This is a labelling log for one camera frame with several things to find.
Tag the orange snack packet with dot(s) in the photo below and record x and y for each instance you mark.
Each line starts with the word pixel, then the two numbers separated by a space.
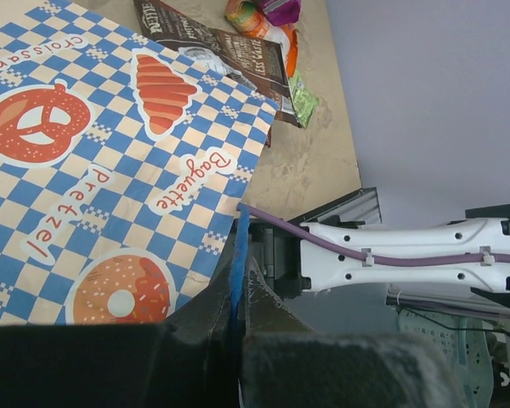
pixel 250 21

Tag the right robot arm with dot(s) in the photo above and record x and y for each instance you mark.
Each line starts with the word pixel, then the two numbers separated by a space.
pixel 473 253

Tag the dark brown snack packet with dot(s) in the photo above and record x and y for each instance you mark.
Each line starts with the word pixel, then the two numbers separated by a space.
pixel 255 63

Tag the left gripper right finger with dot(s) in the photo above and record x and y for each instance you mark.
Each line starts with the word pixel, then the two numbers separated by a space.
pixel 285 363

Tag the checkered paper bag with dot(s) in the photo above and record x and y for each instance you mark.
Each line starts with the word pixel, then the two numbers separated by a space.
pixel 121 167

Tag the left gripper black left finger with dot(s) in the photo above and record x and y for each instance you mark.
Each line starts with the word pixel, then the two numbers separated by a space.
pixel 185 361

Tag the green snack packet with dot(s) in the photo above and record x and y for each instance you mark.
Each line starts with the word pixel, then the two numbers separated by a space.
pixel 303 101

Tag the purple snack packet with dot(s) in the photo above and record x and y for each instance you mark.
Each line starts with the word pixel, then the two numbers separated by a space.
pixel 281 12

